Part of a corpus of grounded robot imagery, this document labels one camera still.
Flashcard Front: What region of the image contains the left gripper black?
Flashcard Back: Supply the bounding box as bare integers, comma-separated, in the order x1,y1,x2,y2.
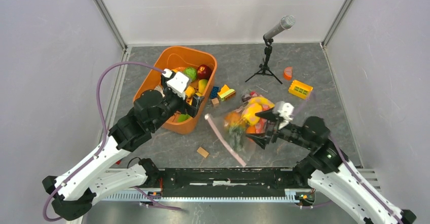
151,75,204,131

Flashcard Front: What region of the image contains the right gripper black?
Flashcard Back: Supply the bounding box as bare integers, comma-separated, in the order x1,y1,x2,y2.
245,105,314,150

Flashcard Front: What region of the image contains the yellow bell pepper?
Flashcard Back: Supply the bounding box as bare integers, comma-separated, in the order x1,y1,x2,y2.
241,103,263,126

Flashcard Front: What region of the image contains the yellow banana bunch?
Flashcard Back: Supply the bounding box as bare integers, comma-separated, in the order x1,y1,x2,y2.
248,96,275,108

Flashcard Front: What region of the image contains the clear zip top bag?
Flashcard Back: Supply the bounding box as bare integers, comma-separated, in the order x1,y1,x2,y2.
204,91,275,167

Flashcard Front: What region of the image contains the orange spiky fruit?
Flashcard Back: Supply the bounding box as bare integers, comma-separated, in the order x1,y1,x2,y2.
224,111,246,151

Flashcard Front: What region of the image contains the orange plastic bin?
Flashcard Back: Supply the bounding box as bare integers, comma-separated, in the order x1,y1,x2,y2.
133,46,219,135

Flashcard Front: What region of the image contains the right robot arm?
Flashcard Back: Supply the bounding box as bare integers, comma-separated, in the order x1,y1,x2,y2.
247,109,417,223

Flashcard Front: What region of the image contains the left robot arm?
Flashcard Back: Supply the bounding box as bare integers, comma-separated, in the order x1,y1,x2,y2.
43,72,205,220

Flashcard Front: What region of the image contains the yellow lemon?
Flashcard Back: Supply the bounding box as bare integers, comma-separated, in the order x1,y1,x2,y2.
185,86,196,99

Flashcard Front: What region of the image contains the green star fruit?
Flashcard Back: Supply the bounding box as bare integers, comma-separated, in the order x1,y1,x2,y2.
176,114,191,123

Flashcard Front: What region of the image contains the green leafy vegetable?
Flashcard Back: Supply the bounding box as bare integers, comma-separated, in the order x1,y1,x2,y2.
184,67,197,82

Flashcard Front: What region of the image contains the yellow green mango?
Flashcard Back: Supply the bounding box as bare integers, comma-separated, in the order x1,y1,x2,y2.
198,79,208,94

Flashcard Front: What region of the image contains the red apple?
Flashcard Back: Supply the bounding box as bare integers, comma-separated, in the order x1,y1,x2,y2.
197,64,212,80

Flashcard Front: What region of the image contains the small wooden cube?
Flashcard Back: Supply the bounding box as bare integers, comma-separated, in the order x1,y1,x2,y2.
211,98,220,108

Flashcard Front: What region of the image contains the multicolour toy brick stack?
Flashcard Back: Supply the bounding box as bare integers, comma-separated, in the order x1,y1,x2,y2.
210,85,236,101

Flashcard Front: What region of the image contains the yellow toy brick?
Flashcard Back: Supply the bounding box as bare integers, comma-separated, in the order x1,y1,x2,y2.
288,80,313,99

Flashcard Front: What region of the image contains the black microphone tripod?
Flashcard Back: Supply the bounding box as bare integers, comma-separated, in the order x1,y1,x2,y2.
245,38,283,85

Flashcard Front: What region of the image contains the wooden block near bin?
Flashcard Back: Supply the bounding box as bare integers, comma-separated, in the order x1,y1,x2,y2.
196,147,209,158

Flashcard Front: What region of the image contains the grey microphone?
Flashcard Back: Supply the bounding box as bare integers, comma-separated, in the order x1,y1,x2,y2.
263,15,296,40

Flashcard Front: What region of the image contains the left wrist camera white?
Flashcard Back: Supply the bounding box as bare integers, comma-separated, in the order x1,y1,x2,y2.
163,68,191,93

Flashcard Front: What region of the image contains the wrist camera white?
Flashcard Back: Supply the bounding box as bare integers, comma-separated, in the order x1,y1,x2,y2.
163,68,191,93
273,101,294,130

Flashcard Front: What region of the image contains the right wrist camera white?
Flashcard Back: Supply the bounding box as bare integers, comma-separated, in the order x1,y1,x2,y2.
273,101,294,130

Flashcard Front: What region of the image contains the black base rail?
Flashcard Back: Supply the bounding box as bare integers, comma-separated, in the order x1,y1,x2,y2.
116,158,332,206

